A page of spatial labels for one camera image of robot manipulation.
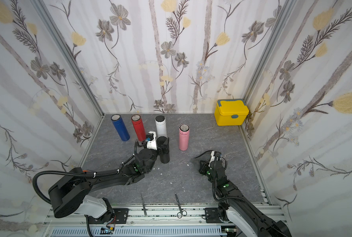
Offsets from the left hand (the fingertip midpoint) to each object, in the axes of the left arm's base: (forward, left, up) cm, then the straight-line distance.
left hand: (162, 137), depth 79 cm
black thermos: (-4, 0, -18) cm, 18 cm away
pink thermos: (+4, -12, -2) cm, 13 cm away
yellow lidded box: (+28, -48, -10) cm, 56 cm away
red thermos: (+13, +16, -8) cm, 22 cm away
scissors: (-34, -10, -21) cm, 41 cm away
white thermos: (+11, +2, -4) cm, 12 cm away
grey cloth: (-7, -25, -11) cm, 28 cm away
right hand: (-9, -22, -12) cm, 27 cm away
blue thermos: (+15, +29, -9) cm, 34 cm away
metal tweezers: (-30, +11, -22) cm, 39 cm away
